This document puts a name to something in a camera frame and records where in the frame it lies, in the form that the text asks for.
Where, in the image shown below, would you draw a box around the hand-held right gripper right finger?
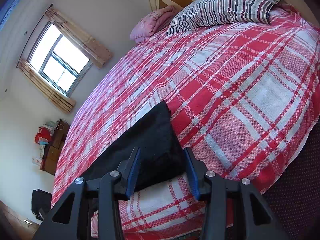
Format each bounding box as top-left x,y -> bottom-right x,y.
184,147 -> 290,240

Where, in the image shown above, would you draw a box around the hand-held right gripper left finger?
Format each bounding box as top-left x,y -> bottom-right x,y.
32,147 -> 141,240

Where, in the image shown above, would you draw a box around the black pants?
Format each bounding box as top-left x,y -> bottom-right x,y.
77,101 -> 187,193

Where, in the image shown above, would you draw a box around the wooden desk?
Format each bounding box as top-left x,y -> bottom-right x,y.
40,120 -> 70,176

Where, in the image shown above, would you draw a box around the black folding chair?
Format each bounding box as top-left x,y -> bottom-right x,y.
31,189 -> 53,222

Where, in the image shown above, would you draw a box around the red gift bag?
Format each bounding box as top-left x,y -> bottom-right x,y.
35,127 -> 53,145

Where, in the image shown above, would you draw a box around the dark red dotted cloth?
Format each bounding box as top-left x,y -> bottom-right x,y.
261,120 -> 320,240

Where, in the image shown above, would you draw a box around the red plaid bed sheet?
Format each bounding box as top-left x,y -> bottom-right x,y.
51,4 -> 320,240

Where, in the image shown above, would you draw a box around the beige floral curtain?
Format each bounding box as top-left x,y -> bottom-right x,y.
45,7 -> 113,69
17,59 -> 76,114

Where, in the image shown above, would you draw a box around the wooden door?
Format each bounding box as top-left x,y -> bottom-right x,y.
0,200 -> 41,240

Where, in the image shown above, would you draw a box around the sliding window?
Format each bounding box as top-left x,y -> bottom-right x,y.
27,21 -> 93,97

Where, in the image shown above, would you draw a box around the pink folded pillow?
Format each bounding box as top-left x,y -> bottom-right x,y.
130,5 -> 184,43

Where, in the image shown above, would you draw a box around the striped pillow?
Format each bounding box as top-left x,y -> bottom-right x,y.
166,0 -> 285,36

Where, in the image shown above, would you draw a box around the black curtain rod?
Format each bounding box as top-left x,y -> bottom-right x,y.
15,4 -> 54,68

